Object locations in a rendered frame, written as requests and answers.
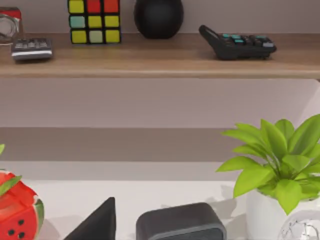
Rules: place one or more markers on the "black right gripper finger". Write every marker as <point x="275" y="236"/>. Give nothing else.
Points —
<point x="100" y="222"/>

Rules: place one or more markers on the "dark grey box speaker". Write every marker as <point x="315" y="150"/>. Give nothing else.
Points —
<point x="180" y="223"/>

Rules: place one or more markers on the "watermelon pattern pot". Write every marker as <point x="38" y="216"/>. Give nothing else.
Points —
<point x="17" y="207"/>

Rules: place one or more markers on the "wooden shelf board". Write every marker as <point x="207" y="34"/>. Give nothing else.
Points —
<point x="160" y="62"/>

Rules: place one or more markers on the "green plant in white pot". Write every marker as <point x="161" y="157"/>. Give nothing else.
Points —
<point x="275" y="175"/>

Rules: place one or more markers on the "grey calculator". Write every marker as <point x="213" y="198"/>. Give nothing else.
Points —
<point x="31" y="50"/>

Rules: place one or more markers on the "colourful puzzle cube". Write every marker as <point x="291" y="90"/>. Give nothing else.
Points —
<point x="94" y="21"/>

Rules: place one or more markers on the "clear glass ball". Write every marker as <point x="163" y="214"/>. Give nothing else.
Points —
<point x="303" y="228"/>

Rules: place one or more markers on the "black round speaker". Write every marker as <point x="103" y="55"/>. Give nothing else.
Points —
<point x="158" y="17"/>

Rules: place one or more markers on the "red and clear tape dispenser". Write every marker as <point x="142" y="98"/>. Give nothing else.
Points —
<point x="8" y="22"/>

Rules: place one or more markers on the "black calculator with teal keys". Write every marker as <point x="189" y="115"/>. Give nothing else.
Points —
<point x="240" y="45"/>

